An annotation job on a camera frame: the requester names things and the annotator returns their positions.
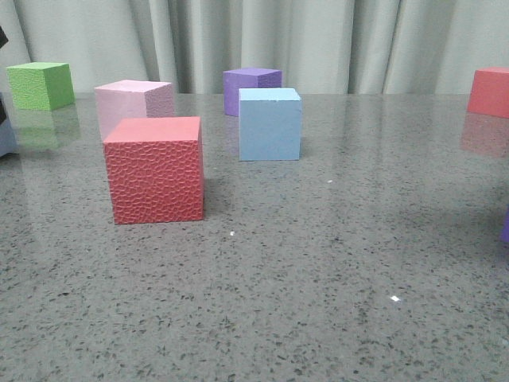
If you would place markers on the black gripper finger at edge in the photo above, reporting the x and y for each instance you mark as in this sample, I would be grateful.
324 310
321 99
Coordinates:
3 40

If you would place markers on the blue textured block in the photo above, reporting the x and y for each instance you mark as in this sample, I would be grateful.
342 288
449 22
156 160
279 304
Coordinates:
8 143

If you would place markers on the light blue block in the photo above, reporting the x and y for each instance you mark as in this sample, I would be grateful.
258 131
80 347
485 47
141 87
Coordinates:
270 121

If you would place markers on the green block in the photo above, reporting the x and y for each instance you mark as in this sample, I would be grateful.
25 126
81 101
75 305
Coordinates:
41 86

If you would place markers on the pink block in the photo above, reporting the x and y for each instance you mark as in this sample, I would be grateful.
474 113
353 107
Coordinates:
132 99

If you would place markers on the large red textured block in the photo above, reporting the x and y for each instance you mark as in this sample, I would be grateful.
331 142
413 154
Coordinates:
155 170

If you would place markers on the purple block at back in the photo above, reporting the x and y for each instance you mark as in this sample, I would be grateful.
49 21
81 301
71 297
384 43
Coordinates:
235 79

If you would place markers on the grey-green curtain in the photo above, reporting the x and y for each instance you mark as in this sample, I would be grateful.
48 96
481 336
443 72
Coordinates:
338 47

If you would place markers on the red block at right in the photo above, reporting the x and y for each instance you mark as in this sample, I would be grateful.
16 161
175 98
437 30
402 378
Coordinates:
489 93

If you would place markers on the purple block at edge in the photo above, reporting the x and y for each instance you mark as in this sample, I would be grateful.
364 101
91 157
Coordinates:
504 235

